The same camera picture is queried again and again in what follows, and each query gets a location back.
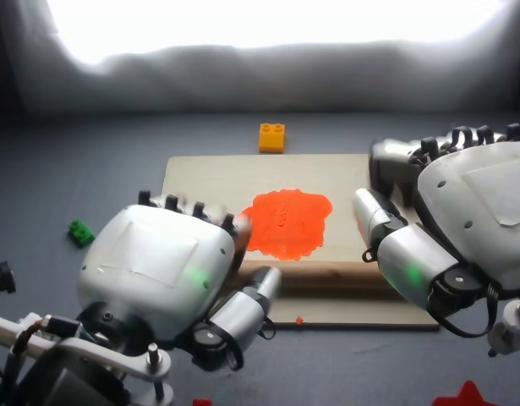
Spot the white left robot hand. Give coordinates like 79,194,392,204
75,189,283,373

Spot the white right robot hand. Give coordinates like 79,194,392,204
353,123,520,337

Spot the wooden rolling pin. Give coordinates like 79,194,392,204
236,258,402,302

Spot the green toy block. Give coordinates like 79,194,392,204
67,218,96,248

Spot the light wooden board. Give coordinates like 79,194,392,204
161,154,441,331

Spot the grey table cloth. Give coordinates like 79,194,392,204
0,110,520,406

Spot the flat orange play dough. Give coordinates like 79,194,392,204
241,189,335,261

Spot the yellow toy block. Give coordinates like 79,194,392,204
258,122,287,154

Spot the red star-shaped toy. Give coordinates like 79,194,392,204
432,379,495,406

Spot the white backdrop cloth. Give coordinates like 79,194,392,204
0,0,520,113

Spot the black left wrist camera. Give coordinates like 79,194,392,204
0,261,16,297

